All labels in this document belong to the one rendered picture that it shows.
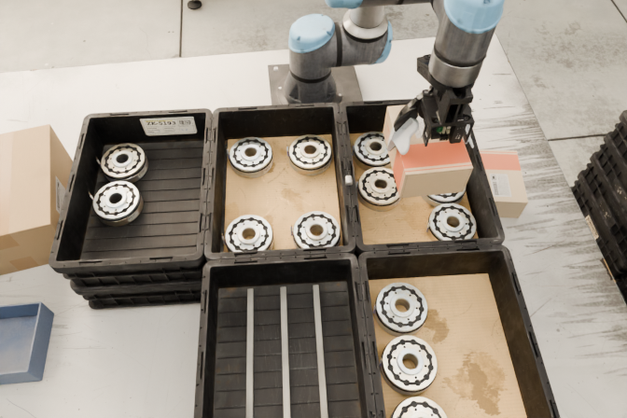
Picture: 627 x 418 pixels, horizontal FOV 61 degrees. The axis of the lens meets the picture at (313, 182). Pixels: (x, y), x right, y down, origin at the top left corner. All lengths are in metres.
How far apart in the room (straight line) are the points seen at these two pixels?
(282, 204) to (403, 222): 0.28
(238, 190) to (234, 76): 0.53
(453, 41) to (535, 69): 2.18
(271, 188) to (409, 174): 0.43
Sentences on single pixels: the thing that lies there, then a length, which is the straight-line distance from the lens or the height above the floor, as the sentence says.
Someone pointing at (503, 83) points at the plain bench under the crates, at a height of 0.70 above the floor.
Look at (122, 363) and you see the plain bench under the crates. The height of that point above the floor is 0.70.
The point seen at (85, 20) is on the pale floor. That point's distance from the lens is 3.25.
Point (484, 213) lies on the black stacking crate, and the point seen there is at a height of 0.90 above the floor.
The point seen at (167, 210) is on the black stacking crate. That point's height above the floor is 0.83.
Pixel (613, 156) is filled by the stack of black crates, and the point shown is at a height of 0.47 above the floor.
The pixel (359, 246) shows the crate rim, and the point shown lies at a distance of 1.05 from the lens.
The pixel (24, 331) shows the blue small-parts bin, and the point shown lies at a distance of 1.38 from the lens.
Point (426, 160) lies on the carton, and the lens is 0.94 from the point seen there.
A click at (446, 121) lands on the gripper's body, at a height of 1.24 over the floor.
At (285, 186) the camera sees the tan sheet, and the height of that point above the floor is 0.83.
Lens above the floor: 1.86
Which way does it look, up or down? 55 degrees down
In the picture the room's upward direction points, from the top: straight up
